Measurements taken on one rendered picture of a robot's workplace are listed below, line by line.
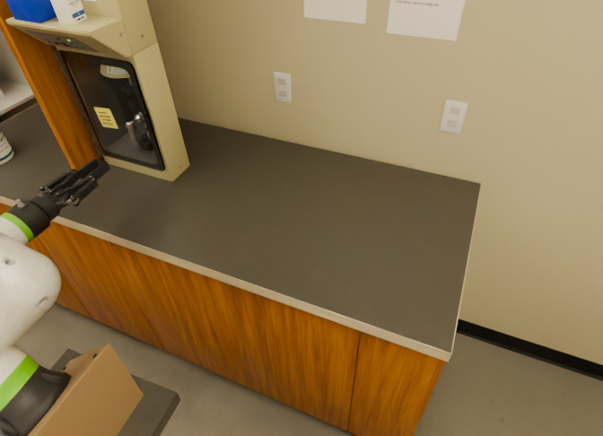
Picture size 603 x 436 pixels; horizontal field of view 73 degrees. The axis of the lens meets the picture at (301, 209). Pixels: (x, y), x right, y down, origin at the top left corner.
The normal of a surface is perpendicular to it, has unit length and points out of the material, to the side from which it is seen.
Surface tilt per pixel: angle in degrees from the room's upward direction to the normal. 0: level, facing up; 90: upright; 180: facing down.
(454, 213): 0
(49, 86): 90
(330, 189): 0
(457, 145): 90
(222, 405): 0
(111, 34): 90
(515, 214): 90
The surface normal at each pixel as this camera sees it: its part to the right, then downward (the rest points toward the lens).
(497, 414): -0.03, -0.74
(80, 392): 0.93, 0.22
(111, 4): -0.40, 0.62
